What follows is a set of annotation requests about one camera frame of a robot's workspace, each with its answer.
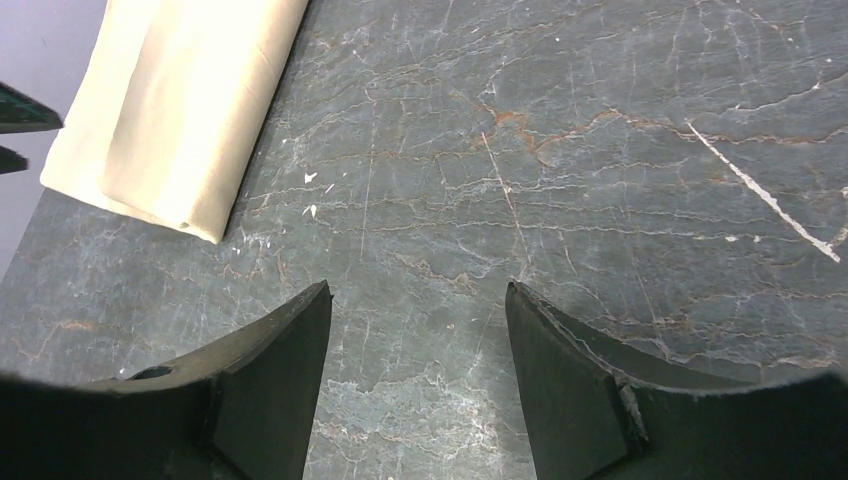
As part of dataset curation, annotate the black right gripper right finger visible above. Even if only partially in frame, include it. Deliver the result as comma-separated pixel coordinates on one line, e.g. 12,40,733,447
505,282,847,479

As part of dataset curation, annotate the beige cloth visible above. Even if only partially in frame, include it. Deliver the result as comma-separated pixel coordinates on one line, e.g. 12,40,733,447
40,0,307,243

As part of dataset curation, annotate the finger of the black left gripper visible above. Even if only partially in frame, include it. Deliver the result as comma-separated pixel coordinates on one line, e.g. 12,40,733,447
0,146,29,175
0,82,64,134

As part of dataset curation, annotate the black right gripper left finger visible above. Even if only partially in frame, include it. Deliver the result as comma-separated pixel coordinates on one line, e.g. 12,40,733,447
1,281,332,479

